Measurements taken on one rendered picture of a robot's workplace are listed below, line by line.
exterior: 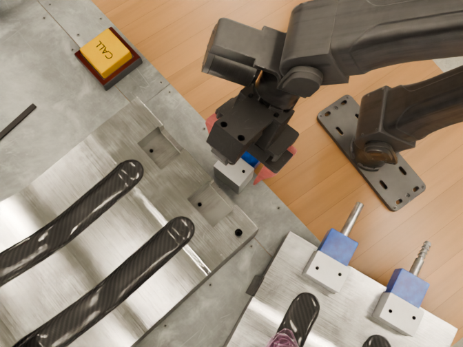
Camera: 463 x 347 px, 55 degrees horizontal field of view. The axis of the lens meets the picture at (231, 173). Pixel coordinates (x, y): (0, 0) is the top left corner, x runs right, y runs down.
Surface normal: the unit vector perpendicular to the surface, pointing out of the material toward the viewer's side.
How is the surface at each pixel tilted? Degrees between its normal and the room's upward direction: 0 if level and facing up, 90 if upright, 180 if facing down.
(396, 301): 0
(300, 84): 90
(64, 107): 0
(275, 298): 0
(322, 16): 34
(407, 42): 87
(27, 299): 27
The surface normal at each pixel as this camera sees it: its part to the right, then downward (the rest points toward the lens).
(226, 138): -0.55, 0.52
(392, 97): -0.88, -0.30
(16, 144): 0.01, -0.25
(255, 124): 0.33, -0.59
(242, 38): 0.26, -0.20
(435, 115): -0.26, 0.92
